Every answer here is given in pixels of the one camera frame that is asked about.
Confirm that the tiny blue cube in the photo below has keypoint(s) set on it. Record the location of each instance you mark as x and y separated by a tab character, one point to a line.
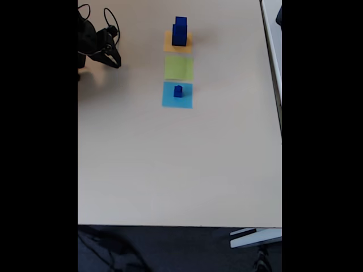
178	87

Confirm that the small blue cube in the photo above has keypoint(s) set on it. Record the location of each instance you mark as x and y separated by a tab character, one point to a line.
177	94

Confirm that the orange paper square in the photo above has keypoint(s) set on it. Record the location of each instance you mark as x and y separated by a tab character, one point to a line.
168	47

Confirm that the green paper square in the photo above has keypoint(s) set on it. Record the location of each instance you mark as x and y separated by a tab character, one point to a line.
178	68

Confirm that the light blue paper square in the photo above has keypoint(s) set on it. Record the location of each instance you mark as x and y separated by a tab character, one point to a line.
168	100

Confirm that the large blue cube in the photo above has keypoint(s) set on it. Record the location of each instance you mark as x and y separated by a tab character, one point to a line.
179	35

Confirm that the medium blue cube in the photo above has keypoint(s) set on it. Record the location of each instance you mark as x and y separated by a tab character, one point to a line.
181	20

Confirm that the white neighbouring desk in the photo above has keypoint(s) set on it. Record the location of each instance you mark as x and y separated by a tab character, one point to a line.
273	42

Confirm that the dark blue object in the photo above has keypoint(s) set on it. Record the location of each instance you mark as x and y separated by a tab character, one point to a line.
279	15

